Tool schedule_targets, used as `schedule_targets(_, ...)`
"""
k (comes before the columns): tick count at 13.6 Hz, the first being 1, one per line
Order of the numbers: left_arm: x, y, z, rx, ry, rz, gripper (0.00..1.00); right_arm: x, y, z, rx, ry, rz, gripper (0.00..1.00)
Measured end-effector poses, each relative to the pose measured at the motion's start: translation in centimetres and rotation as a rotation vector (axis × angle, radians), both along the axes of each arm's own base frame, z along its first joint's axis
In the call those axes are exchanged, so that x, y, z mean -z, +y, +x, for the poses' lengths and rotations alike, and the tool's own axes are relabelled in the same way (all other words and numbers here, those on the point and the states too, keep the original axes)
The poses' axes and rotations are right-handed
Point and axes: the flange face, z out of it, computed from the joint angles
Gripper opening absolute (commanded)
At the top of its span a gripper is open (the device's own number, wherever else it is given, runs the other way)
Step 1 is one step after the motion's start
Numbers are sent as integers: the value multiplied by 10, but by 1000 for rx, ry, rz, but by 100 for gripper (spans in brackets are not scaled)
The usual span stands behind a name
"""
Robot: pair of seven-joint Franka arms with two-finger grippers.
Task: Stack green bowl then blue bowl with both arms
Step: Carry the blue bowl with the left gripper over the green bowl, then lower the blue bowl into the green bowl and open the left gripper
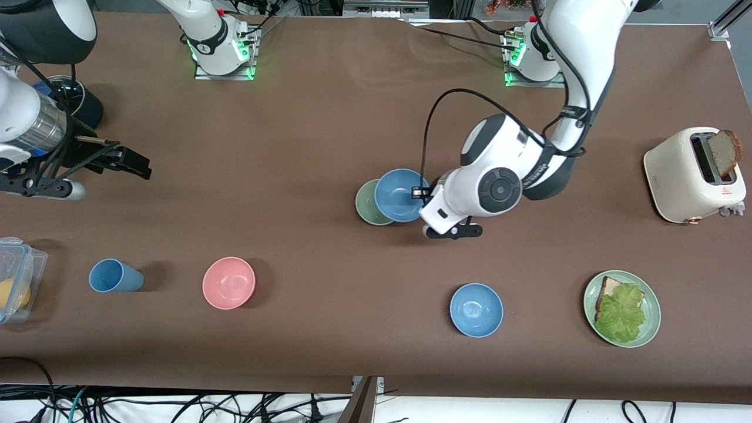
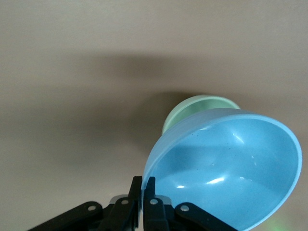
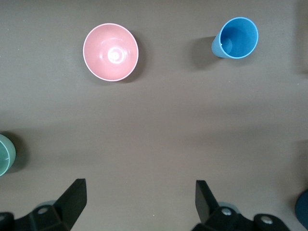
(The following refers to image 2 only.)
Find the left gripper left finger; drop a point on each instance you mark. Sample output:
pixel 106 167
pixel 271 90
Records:
pixel 120 211

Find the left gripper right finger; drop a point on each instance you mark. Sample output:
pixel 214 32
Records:
pixel 154 211

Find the blue bowl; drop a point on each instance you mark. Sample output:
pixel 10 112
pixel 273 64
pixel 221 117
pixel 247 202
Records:
pixel 228 168

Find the green bowl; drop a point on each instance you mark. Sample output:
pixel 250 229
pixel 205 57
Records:
pixel 207 104

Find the brown table cloth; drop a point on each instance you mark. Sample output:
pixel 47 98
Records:
pixel 72 48

